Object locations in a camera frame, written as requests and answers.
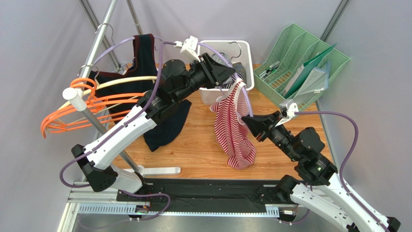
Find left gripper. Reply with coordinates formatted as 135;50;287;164
173;53;236;104

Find black white striped top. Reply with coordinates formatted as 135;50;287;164
221;62;247;89

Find red white striped top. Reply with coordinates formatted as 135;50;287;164
210;78;256;170

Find orange plastic hanger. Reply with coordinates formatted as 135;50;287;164
41;106;136;139

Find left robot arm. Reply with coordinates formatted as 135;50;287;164
72;53;235;193

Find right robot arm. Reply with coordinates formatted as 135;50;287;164
242;111;401;232

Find white plastic basket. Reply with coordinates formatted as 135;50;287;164
197;40;254;105

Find pens in organizer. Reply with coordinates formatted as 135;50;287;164
258;61;280;79

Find green folder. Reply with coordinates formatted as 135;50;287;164
282;44;337;99

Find green file organizer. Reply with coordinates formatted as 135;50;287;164
253;24;351;106

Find clear document pouch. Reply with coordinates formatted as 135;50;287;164
293;60;331;108

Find dark navy garment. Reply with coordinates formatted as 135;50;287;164
87;33;192;152

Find metal clothes rack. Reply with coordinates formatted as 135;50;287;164
62;0;181;176

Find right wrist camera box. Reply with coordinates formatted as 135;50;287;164
276;99;298;127

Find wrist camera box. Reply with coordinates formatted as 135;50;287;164
276;99;298;127
174;36;200;62

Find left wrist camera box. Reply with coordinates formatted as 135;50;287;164
174;36;200;62

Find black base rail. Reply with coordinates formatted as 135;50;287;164
117;178;293;213

